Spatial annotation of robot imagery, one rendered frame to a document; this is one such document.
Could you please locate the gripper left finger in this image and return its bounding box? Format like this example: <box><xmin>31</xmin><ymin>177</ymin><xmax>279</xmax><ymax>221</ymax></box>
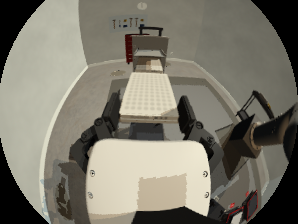
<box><xmin>70</xmin><ymin>93</ymin><xmax>121</xmax><ymax>174</ymax></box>

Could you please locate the beige plate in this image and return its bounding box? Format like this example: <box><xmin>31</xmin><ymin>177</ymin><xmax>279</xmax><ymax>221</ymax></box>
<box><xmin>119</xmin><ymin>72</ymin><xmax>179</xmax><ymax>124</ymax></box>
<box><xmin>135</xmin><ymin>58</ymin><xmax>163</xmax><ymax>74</ymax></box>

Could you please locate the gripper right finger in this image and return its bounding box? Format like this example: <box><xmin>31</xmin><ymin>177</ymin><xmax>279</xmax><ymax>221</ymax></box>
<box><xmin>177</xmin><ymin>95</ymin><xmax>224</xmax><ymax>175</ymax></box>

